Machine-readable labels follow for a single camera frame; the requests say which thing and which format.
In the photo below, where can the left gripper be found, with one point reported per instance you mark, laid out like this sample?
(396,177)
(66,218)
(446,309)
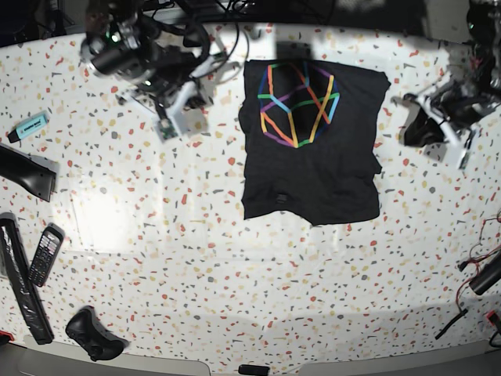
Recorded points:
(449,114)

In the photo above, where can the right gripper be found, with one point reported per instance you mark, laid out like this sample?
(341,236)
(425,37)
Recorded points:
(172,93)

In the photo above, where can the black T-shirt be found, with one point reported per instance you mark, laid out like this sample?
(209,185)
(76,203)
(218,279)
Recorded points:
(310,128)

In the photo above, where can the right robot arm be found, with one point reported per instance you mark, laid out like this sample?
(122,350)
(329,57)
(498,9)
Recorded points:
(164,62)

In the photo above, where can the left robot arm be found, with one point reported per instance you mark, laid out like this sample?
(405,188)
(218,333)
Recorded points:
(483,21)

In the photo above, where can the light blue highlighter pen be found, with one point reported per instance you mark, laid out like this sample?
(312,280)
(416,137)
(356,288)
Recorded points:
(28,127)

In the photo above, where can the black remote control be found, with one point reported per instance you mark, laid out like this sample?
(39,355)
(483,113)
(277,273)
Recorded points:
(48,248)

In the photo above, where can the small red connector block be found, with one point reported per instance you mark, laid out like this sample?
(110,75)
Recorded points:
(494,319)

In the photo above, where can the long black bar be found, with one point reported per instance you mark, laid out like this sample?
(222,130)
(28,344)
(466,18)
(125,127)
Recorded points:
(25,292)

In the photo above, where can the black game controller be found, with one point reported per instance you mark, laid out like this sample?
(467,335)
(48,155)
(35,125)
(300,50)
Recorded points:
(90,334)

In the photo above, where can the small black usb stick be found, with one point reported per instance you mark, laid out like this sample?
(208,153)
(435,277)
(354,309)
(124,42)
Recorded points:
(253,370)

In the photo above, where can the red clamp at edge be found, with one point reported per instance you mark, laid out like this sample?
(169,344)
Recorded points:
(5,338)

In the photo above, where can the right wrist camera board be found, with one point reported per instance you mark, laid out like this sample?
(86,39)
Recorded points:
(167,130)

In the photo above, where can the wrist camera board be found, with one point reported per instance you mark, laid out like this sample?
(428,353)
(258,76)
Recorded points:
(457,156)
(167,130)

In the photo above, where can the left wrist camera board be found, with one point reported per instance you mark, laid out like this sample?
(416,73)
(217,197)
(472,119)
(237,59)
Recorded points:
(457,156)

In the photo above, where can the black cylinder with wires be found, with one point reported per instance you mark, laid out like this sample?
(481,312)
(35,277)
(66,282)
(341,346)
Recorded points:
(489,276)

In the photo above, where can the black curved plastic handle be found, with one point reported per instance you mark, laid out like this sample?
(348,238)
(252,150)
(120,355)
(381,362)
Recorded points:
(33,177)

